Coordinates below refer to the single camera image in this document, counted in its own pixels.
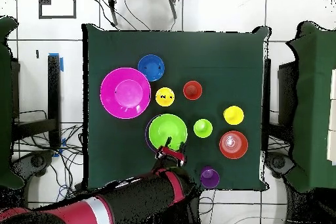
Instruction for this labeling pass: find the blue bowl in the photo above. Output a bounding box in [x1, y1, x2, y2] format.
[137, 54, 165, 82]

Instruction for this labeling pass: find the green bowl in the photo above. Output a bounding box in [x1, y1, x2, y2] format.
[148, 113, 188, 152]

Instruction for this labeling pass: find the neighbouring green-clothed table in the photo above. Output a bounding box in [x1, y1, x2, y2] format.
[284, 20, 336, 193]
[0, 16, 26, 190]

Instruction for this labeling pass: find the pink bowl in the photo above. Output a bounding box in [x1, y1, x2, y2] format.
[100, 67, 152, 120]

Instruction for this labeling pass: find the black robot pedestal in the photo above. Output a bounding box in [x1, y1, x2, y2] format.
[188, 194, 201, 224]

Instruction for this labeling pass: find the blue tape strip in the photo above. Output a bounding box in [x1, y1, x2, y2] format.
[48, 52, 64, 72]

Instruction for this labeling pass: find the dark green tablecloth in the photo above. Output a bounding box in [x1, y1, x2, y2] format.
[81, 23, 271, 192]

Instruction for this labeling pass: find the black metal stand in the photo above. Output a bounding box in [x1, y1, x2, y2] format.
[11, 54, 62, 151]

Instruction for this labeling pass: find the tall yellow cup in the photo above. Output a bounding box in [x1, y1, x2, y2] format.
[222, 105, 245, 126]

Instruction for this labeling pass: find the orange bowl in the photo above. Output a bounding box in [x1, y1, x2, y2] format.
[219, 130, 249, 160]

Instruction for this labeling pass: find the green cup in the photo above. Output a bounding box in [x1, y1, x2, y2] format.
[193, 118, 214, 139]

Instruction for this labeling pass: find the purple bowl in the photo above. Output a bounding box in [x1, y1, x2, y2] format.
[144, 114, 159, 154]

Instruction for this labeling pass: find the yellow ribbed cup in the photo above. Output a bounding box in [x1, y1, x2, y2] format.
[155, 87, 176, 108]

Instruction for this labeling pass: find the purple cup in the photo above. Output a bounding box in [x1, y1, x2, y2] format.
[200, 166, 221, 190]

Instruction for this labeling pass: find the grey robot pedestal leg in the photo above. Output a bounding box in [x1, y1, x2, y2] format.
[263, 152, 296, 180]
[11, 150, 54, 179]

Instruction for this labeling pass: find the orange cup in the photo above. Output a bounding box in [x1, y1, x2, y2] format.
[182, 80, 203, 101]

